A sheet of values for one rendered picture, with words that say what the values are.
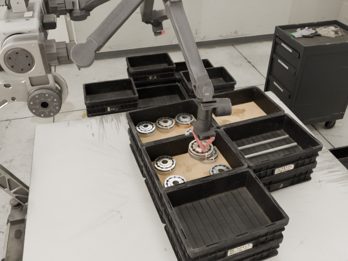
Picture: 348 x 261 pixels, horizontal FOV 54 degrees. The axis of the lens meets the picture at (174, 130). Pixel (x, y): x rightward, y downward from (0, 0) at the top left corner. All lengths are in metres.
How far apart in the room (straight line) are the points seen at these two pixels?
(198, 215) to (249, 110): 0.83
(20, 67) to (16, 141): 2.19
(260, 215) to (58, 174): 1.02
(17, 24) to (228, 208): 1.05
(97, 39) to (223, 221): 0.84
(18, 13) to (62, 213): 0.86
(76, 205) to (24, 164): 1.47
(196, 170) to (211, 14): 3.37
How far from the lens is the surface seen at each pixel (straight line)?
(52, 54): 1.22
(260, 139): 1.84
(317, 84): 3.07
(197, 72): 1.27
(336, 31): 3.22
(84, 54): 1.20
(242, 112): 2.02
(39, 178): 1.88
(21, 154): 3.23
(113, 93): 2.86
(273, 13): 5.15
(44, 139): 2.13
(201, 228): 1.39
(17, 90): 1.69
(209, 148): 1.42
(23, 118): 3.68
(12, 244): 2.26
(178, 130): 1.84
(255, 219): 1.45
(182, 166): 1.62
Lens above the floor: 1.94
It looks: 37 degrees down
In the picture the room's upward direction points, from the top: straight up
